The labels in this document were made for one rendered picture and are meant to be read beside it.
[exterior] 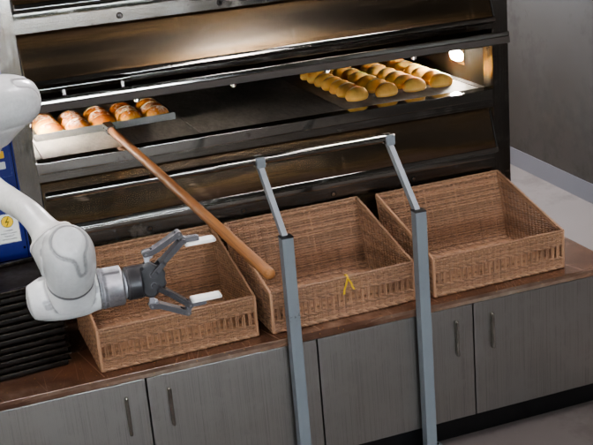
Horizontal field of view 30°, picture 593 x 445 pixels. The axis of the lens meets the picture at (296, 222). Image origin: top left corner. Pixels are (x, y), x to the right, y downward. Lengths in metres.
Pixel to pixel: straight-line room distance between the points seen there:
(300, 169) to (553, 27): 3.09
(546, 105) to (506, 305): 3.18
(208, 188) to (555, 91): 3.39
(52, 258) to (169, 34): 1.84
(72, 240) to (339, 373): 1.83
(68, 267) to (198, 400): 1.58
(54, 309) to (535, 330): 2.25
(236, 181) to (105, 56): 0.67
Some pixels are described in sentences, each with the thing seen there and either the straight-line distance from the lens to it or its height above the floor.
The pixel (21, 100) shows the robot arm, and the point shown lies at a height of 1.62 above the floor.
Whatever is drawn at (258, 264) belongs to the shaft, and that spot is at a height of 1.19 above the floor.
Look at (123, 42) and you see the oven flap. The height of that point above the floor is 1.56.
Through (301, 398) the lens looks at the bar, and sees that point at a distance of 3.83.
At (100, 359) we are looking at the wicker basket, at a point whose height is 0.63.
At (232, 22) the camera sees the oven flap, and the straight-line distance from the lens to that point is 4.04.
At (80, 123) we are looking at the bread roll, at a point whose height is 1.22.
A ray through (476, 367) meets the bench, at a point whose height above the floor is 0.29.
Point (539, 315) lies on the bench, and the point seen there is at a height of 0.44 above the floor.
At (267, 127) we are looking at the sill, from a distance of 4.13.
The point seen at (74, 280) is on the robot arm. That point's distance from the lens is 2.30.
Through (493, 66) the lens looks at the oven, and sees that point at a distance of 4.48.
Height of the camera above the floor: 2.14
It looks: 19 degrees down
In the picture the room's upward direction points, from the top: 5 degrees counter-clockwise
